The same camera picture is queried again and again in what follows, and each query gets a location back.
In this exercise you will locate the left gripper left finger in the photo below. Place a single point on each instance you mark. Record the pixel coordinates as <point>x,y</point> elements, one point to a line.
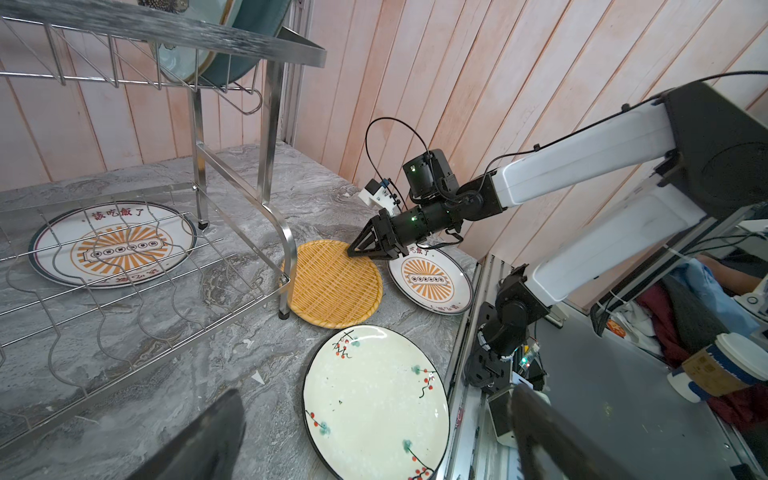
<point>208,448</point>

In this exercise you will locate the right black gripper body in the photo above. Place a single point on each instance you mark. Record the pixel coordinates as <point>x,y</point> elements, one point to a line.
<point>397,233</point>

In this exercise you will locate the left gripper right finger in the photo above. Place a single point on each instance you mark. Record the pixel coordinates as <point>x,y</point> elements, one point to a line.
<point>540,429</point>

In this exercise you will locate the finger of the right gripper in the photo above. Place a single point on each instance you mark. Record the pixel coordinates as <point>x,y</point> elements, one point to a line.
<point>366,239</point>
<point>374,253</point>

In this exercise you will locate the steel wire dish rack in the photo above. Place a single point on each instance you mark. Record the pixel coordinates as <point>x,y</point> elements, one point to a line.
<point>65,349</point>

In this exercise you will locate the light teal flower plate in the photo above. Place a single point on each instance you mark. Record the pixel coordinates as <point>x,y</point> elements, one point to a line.
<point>180,53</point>

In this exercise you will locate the orange sunburst plate under rack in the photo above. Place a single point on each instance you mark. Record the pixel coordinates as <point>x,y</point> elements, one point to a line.
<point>112,245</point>

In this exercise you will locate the yellow woven plate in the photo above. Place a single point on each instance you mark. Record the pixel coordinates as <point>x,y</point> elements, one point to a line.
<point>333,290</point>

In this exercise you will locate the orange sunburst plate right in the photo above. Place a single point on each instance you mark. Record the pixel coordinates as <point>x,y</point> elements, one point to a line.
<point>433,280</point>

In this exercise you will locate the white green device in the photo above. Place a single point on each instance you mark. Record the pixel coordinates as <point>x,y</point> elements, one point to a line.
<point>500,410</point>

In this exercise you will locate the cream floral plate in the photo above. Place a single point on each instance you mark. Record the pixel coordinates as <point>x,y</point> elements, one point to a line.
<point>375,406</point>

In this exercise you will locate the paper coffee cup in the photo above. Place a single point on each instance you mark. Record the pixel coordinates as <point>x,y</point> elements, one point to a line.
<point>730,364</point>

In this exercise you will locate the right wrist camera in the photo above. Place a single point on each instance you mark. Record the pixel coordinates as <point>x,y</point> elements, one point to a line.
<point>378,195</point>

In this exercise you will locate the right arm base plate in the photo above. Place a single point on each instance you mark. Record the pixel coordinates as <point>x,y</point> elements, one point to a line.
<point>492,374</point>

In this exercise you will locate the aluminium frame rail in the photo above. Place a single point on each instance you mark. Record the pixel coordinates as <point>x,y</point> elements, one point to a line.
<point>298,19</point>

